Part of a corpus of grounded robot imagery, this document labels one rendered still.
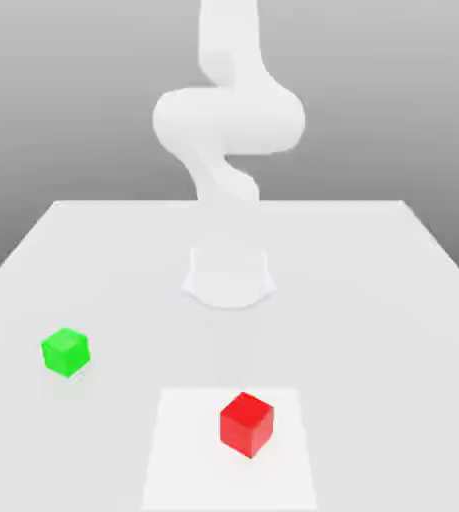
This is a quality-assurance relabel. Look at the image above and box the small red cube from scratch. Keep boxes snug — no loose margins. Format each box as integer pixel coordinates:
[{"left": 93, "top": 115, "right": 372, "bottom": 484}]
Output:
[{"left": 219, "top": 391, "right": 275, "bottom": 460}]

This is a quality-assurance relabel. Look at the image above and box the small green cube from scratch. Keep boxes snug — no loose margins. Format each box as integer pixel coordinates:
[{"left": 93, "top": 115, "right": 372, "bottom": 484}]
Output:
[{"left": 40, "top": 326, "right": 92, "bottom": 379}]

